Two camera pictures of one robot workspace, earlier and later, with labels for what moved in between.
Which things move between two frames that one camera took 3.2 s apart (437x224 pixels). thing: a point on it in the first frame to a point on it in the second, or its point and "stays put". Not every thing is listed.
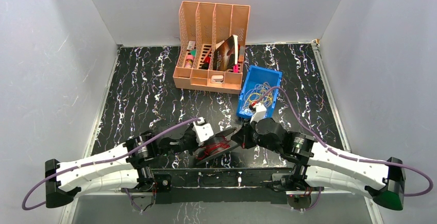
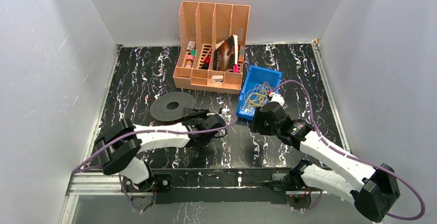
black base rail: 239,185 stays put
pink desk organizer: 212,45 stays put
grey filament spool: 217,145 to 159,109
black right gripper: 242,136 to 258,116
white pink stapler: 217,79 stays put
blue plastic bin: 262,86 stays put
